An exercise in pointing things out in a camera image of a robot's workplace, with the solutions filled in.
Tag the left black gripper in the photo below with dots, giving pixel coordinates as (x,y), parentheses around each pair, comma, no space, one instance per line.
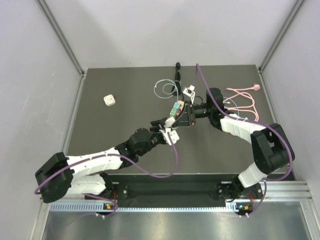
(159,124)

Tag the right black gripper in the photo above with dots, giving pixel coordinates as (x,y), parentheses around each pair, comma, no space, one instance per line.
(187,117)

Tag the white cube charger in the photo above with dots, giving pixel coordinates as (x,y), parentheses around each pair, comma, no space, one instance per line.
(169,122)

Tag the beige wooden power strip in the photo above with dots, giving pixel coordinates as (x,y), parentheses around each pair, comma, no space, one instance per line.
(180,111)

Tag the white square plug adapter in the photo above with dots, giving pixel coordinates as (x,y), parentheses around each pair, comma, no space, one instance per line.
(109,100)

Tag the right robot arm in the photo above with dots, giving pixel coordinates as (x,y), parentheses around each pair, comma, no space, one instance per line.
(270,145)

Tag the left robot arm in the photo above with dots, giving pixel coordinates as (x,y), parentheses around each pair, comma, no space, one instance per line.
(62,175)

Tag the green plug on beige strip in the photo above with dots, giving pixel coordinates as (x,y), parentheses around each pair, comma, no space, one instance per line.
(173,112)

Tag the teal plug on beige strip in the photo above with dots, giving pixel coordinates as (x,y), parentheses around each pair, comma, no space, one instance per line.
(176,105)

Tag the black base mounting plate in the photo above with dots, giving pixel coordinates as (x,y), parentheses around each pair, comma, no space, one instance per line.
(178,190)

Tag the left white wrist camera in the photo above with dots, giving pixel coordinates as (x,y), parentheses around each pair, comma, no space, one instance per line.
(170,136)

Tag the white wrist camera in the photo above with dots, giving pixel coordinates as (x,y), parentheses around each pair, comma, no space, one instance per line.
(170,136)
(190,92)

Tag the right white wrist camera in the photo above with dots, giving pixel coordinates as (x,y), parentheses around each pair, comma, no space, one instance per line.
(190,92)

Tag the slotted grey cable duct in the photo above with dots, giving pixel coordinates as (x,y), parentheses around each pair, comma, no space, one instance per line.
(99,206)

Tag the aluminium frame rail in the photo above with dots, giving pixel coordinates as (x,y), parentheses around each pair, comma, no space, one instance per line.
(44,7)

